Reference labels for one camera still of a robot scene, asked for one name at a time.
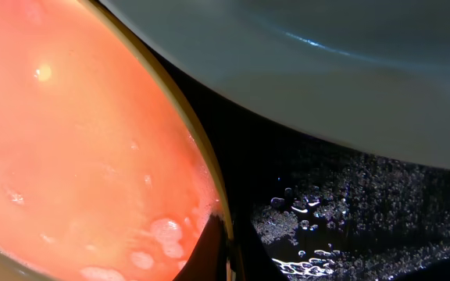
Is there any mint plate with red streak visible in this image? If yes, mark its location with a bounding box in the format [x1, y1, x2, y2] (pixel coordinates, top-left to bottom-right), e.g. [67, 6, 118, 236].
[104, 0, 450, 169]

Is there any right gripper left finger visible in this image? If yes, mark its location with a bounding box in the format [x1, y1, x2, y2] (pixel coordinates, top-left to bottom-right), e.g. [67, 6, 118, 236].
[173, 215, 231, 281]

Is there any round black serving tray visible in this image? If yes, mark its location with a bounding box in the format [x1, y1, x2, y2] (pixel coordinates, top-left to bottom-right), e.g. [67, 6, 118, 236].
[87, 0, 450, 281]

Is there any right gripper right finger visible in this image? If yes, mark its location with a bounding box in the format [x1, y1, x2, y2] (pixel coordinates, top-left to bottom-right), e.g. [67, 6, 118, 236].
[234, 218, 287, 281]

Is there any yellow plate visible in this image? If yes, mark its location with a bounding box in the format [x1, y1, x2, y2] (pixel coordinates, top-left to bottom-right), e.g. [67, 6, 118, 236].
[0, 1, 232, 280]

